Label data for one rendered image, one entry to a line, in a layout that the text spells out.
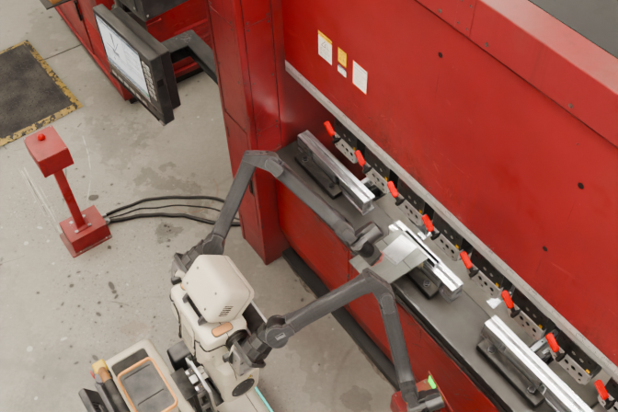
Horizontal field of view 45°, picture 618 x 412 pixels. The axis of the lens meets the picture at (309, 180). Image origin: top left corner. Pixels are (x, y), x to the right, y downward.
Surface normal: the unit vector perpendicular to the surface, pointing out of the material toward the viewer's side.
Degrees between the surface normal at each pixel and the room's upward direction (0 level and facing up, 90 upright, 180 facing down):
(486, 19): 90
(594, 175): 90
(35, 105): 0
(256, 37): 90
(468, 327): 0
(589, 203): 90
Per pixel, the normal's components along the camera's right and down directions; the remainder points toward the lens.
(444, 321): -0.03, -0.64
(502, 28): -0.81, 0.47
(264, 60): 0.58, 0.62
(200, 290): -0.63, -0.10
